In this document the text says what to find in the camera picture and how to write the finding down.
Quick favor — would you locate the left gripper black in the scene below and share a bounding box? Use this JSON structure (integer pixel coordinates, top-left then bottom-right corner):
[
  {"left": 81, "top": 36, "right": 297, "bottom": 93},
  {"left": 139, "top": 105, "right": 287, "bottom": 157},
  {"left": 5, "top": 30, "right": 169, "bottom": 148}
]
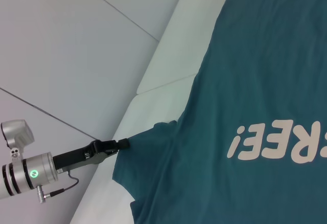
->
[{"left": 52, "top": 138, "right": 131, "bottom": 175}]

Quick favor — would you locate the teal T-shirt with FREE print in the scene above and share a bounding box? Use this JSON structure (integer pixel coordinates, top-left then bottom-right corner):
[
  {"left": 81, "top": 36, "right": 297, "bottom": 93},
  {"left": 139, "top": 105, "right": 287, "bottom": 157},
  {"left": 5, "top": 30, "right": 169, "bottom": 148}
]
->
[{"left": 112, "top": 0, "right": 327, "bottom": 224}]

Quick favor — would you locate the left arm dark cable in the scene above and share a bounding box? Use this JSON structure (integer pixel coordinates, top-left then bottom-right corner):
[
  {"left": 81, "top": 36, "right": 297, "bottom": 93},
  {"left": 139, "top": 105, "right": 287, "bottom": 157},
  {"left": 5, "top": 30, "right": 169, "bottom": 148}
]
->
[{"left": 38, "top": 170, "right": 80, "bottom": 205}]

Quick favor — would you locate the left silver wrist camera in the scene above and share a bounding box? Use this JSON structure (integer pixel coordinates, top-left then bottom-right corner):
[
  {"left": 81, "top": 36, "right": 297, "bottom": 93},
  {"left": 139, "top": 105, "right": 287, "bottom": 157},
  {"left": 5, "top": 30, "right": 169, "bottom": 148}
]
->
[{"left": 1, "top": 118, "right": 35, "bottom": 158}]

